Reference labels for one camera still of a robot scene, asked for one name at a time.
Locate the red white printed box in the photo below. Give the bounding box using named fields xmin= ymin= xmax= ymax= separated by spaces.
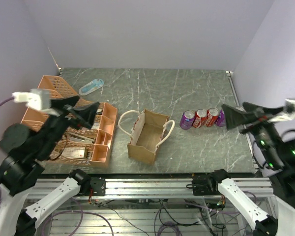
xmin=62 ymin=147 xmax=88 ymax=159

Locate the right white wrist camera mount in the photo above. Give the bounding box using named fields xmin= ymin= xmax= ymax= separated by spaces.
xmin=269 ymin=98 xmax=295 ymax=123

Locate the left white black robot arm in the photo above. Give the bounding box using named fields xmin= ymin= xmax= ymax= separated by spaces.
xmin=0 ymin=92 xmax=100 ymax=236

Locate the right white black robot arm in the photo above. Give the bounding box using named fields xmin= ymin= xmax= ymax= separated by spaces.
xmin=207 ymin=98 xmax=295 ymax=236

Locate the blue white oval package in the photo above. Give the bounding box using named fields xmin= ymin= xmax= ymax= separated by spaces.
xmin=78 ymin=79 xmax=104 ymax=96

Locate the printed canvas burlap bag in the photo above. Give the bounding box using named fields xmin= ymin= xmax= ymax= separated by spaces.
xmin=118 ymin=109 xmax=176 ymax=165

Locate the aluminium mounting rail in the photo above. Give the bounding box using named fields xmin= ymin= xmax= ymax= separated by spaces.
xmin=27 ymin=177 xmax=275 ymax=200

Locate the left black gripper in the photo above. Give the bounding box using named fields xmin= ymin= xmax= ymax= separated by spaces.
xmin=35 ymin=94 xmax=101 ymax=158

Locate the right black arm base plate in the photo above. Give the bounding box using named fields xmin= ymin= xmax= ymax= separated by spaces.
xmin=186 ymin=173 xmax=220 ymax=196

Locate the orange plastic desk organizer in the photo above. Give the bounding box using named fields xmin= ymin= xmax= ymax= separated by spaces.
xmin=21 ymin=75 xmax=118 ymax=169

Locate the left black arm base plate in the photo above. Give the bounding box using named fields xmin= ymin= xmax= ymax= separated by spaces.
xmin=90 ymin=177 xmax=106 ymax=197

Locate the red cola can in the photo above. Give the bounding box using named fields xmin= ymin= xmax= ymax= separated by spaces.
xmin=204 ymin=108 xmax=219 ymax=127
xmin=192 ymin=109 xmax=207 ymax=128

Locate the purple soda can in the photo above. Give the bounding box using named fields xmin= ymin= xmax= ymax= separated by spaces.
xmin=179 ymin=110 xmax=195 ymax=130
xmin=215 ymin=109 xmax=226 ymax=127

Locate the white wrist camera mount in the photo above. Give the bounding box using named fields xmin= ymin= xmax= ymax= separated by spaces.
xmin=269 ymin=98 xmax=295 ymax=123
xmin=12 ymin=88 xmax=60 ymax=117

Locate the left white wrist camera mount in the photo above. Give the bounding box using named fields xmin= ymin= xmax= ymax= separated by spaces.
xmin=12 ymin=88 xmax=60 ymax=117

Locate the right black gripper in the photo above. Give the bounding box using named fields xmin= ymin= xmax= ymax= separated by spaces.
xmin=221 ymin=100 xmax=285 ymax=168

